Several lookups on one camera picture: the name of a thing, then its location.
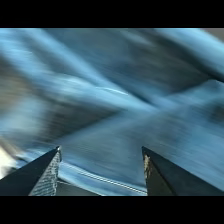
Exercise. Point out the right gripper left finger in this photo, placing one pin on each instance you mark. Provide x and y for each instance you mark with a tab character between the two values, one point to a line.
31	180

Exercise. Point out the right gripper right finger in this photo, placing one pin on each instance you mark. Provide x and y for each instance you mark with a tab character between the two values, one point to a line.
170	180

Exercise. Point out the blue jeans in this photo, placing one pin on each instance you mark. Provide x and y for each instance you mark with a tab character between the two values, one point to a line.
110	100

